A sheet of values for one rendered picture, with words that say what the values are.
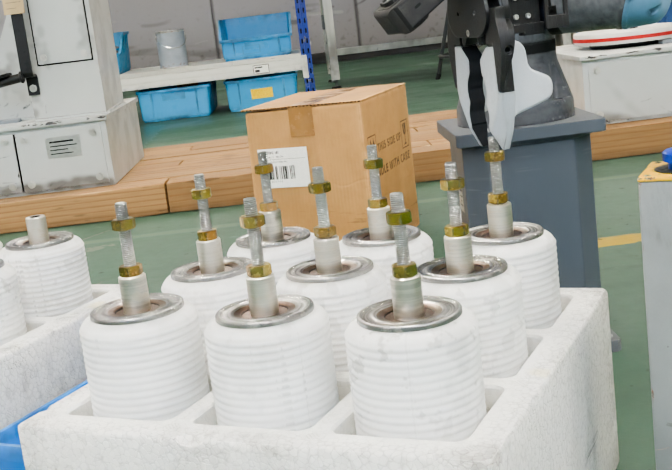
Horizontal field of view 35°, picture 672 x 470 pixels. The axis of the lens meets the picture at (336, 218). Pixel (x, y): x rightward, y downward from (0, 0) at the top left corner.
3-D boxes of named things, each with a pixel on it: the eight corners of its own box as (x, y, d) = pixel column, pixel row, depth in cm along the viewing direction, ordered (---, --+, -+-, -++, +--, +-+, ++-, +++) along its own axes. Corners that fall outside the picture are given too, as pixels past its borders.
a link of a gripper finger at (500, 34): (524, 88, 89) (507, -16, 89) (508, 91, 89) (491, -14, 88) (497, 94, 94) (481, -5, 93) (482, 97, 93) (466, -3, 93)
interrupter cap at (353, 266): (277, 289, 89) (276, 281, 88) (296, 266, 96) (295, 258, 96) (366, 283, 87) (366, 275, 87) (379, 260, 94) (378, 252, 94)
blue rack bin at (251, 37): (226, 58, 585) (220, 19, 580) (295, 50, 585) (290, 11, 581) (220, 62, 536) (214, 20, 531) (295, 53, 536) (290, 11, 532)
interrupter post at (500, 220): (513, 234, 98) (510, 199, 97) (516, 240, 96) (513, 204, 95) (487, 237, 98) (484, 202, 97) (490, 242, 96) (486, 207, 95)
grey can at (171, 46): (161, 68, 559) (156, 31, 555) (191, 64, 559) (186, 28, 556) (158, 69, 544) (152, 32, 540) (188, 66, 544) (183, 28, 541)
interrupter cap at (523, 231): (537, 225, 100) (537, 218, 100) (550, 243, 93) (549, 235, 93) (457, 233, 101) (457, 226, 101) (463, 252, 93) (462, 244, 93)
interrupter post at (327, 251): (313, 278, 91) (309, 241, 90) (319, 271, 93) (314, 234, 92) (341, 277, 90) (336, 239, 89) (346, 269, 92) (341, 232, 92)
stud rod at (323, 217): (320, 253, 91) (309, 167, 90) (331, 251, 92) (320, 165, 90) (324, 255, 90) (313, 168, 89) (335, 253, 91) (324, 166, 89)
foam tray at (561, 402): (273, 436, 122) (253, 285, 118) (620, 461, 105) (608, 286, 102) (53, 629, 88) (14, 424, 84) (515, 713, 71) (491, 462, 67)
